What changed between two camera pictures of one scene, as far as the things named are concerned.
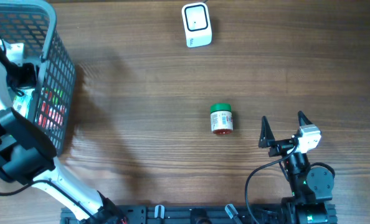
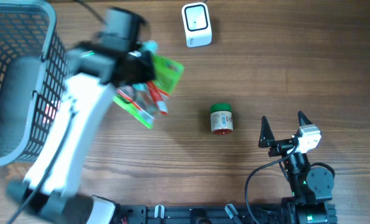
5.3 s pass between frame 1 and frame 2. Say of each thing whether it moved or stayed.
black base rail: stayed
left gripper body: moved
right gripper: stayed
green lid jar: stayed
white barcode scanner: stayed
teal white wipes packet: moved
